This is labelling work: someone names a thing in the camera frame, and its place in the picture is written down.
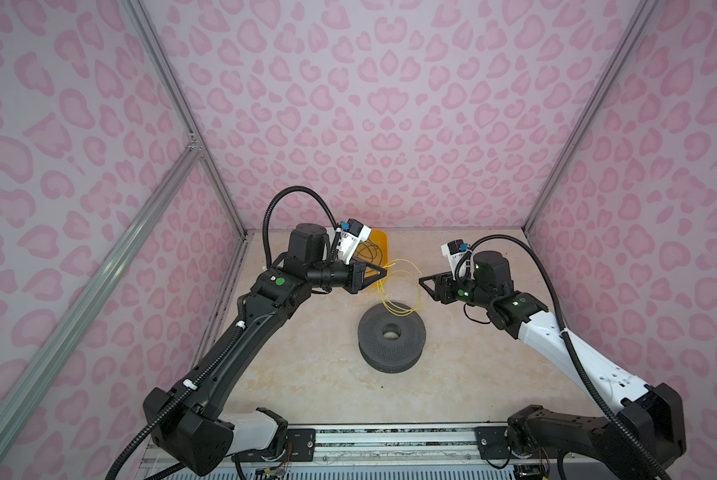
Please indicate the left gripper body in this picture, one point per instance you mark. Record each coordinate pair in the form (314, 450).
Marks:
(335, 275)

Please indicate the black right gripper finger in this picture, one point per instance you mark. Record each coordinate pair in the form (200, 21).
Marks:
(436, 279)
(439, 290)

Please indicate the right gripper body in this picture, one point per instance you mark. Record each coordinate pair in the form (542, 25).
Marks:
(464, 290)

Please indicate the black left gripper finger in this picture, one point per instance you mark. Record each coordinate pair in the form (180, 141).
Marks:
(373, 283)
(373, 271)

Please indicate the dark grey cable spool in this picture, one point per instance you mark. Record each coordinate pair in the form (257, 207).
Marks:
(391, 344)

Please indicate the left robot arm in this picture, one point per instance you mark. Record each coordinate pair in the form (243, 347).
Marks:
(185, 420)

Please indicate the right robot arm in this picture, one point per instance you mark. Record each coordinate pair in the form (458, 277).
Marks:
(641, 431)

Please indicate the yellow plastic tray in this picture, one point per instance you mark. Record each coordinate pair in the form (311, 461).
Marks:
(375, 249)

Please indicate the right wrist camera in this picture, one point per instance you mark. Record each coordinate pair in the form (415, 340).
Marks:
(455, 253)

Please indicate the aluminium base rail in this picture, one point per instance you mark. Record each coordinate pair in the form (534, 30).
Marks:
(406, 451)

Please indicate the aluminium frame post right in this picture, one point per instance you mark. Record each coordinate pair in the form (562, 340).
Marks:
(639, 26)

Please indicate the aluminium frame post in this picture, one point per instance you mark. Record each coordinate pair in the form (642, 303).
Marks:
(144, 27)
(639, 26)

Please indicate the aluminium frame post left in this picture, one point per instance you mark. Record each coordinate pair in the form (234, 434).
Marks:
(144, 27)

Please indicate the aluminium diagonal frame bar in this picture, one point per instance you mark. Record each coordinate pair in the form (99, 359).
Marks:
(30, 389)

